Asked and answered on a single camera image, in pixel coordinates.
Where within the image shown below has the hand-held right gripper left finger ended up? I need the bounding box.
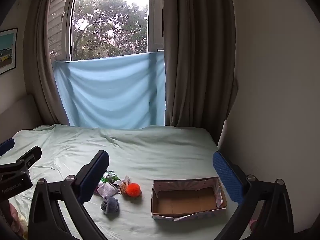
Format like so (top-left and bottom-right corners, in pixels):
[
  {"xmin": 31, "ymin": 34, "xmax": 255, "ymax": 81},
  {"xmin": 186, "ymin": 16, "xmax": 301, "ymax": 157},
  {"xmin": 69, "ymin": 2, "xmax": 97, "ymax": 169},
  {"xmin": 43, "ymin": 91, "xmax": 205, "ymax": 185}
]
[{"xmin": 27, "ymin": 150, "xmax": 110, "ymax": 240}]

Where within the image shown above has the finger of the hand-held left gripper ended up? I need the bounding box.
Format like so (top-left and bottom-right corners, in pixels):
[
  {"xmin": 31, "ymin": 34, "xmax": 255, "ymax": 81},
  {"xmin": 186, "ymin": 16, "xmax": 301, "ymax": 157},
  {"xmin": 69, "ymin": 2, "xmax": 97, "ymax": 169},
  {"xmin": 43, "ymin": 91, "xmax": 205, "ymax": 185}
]
[
  {"xmin": 14, "ymin": 146, "xmax": 42, "ymax": 168},
  {"xmin": 0, "ymin": 138, "xmax": 15, "ymax": 157}
]

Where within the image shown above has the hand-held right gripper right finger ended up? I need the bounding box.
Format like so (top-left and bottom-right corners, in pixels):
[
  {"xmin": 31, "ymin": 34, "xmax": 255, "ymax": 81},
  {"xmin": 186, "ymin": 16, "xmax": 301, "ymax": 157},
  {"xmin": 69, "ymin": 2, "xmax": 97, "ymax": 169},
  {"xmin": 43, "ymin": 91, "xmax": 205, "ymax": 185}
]
[{"xmin": 212, "ymin": 151, "xmax": 295, "ymax": 240}]

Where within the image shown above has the green packet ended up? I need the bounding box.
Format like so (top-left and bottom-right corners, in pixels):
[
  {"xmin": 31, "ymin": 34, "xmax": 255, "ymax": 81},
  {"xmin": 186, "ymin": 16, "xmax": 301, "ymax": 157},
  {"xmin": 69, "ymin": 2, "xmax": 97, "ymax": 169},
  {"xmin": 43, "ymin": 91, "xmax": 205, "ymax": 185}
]
[{"xmin": 100, "ymin": 170, "xmax": 121, "ymax": 184}]

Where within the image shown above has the white mesh cloth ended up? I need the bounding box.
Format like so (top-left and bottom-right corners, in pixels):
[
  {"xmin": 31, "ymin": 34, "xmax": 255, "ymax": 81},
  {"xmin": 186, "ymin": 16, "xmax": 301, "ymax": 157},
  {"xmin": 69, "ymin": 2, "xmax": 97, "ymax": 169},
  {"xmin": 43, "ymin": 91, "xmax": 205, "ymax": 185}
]
[{"xmin": 96, "ymin": 181, "xmax": 121, "ymax": 197}]

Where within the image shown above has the small brown plush toy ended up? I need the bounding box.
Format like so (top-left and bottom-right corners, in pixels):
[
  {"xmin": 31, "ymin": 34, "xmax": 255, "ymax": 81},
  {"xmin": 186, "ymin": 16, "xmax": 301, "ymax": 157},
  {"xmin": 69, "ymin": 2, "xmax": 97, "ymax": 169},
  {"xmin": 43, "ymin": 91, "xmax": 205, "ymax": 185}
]
[{"xmin": 117, "ymin": 176, "xmax": 132, "ymax": 195}]

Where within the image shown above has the grey-blue sock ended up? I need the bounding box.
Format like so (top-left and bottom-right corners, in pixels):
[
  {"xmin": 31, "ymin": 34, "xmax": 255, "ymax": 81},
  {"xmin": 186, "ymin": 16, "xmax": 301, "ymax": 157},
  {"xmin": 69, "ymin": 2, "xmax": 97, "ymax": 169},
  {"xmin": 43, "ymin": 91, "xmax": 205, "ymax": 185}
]
[{"xmin": 100, "ymin": 196, "xmax": 120, "ymax": 214}]

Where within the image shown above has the orange pompom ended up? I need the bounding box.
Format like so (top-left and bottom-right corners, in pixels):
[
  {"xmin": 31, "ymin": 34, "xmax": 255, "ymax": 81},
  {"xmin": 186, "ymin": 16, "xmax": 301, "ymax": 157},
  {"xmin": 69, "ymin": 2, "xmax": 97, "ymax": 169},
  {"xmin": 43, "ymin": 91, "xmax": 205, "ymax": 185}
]
[{"xmin": 125, "ymin": 183, "xmax": 143, "ymax": 198}]

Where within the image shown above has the paper-wrapped cardboard box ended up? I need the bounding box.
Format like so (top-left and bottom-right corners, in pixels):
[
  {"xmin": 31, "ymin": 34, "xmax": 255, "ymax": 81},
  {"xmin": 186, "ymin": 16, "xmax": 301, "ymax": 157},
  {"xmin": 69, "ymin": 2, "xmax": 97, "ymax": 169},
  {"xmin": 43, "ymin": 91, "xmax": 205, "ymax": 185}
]
[{"xmin": 151, "ymin": 176, "xmax": 228, "ymax": 222}]

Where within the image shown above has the person's left hand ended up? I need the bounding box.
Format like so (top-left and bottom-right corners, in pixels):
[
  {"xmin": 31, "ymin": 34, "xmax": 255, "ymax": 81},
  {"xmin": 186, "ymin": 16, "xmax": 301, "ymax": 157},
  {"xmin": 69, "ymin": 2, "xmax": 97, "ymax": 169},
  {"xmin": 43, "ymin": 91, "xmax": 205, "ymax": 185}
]
[{"xmin": 9, "ymin": 203, "xmax": 25, "ymax": 235}]

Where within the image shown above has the beige headboard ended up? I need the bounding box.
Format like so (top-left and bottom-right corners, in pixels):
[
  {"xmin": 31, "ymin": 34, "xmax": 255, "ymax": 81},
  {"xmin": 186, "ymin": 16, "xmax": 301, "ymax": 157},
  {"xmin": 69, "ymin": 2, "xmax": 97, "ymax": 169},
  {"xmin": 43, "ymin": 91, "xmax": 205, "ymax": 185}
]
[{"xmin": 0, "ymin": 94, "xmax": 43, "ymax": 131}]

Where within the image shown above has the pale green bed sheet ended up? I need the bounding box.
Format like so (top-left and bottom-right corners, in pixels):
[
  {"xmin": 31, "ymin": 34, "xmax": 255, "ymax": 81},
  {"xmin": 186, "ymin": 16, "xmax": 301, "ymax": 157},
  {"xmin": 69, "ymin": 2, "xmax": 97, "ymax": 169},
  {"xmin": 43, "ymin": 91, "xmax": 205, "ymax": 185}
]
[{"xmin": 0, "ymin": 124, "xmax": 252, "ymax": 240}]

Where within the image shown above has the light blue hanging cloth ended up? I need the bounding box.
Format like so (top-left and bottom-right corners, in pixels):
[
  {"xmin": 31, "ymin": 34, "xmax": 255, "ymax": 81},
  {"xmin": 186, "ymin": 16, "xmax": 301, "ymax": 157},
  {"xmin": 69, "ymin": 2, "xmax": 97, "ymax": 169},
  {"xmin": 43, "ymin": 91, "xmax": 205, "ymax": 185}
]
[{"xmin": 53, "ymin": 52, "xmax": 167, "ymax": 129}]

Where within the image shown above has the brown curtain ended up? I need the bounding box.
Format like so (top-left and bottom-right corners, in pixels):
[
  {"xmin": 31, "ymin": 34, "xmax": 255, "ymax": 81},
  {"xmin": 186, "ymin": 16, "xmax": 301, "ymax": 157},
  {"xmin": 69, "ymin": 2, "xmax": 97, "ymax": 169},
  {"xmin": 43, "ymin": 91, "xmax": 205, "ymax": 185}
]
[
  {"xmin": 162, "ymin": 0, "xmax": 238, "ymax": 146},
  {"xmin": 23, "ymin": 0, "xmax": 71, "ymax": 126}
]

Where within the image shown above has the window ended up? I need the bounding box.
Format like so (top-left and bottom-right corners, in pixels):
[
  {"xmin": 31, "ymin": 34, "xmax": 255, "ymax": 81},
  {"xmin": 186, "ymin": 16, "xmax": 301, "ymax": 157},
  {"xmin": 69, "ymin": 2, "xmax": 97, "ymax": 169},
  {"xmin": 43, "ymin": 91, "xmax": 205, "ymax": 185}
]
[{"xmin": 48, "ymin": 0, "xmax": 165, "ymax": 62}]

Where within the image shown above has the framed wall picture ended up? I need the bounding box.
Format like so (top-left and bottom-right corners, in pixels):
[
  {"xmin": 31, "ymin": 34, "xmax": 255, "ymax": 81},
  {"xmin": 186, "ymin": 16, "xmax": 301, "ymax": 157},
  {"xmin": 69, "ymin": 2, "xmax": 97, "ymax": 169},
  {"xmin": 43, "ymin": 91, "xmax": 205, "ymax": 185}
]
[{"xmin": 0, "ymin": 27, "xmax": 19, "ymax": 75}]

